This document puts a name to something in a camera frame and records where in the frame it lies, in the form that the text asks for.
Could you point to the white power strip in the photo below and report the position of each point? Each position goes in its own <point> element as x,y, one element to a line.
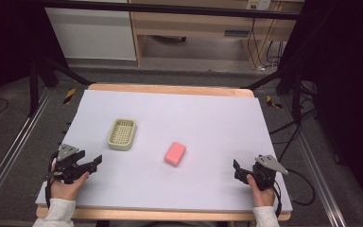
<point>258,4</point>

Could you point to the wooden table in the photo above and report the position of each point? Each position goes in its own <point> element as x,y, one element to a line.
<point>170,89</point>

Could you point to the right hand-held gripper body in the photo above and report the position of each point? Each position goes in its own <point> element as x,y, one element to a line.
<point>265,171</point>

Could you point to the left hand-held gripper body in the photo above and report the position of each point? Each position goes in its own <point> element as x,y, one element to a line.
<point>65,161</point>

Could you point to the black curtain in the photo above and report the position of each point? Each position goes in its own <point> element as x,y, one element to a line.
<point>346,94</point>
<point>8,41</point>

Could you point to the person's right hand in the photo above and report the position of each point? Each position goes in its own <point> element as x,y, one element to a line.
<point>263,197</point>

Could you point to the beige slotted soap dish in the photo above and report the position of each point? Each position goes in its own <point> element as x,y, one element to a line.
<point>122,134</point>

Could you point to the white cabinet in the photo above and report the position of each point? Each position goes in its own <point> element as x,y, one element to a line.
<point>91,34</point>

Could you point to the black metal crossbar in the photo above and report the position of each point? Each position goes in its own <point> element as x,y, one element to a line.
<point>170,8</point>

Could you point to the light wooden desk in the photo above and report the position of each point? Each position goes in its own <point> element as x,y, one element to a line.
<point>195,26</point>

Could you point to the black metal stand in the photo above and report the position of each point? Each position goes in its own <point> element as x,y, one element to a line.
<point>291,78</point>
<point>45,74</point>

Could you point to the metal floor rail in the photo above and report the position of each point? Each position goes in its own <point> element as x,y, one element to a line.
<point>12,140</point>
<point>316,178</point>

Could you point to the yellow black striped marker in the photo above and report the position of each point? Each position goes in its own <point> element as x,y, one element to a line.
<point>273,102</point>
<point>69,96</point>

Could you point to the white foam mat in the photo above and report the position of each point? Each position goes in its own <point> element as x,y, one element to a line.
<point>186,116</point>

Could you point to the pink soap bar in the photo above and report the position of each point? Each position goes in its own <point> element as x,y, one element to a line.
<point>175,153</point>

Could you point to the person's left hand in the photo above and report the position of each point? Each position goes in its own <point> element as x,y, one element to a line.
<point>63,189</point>

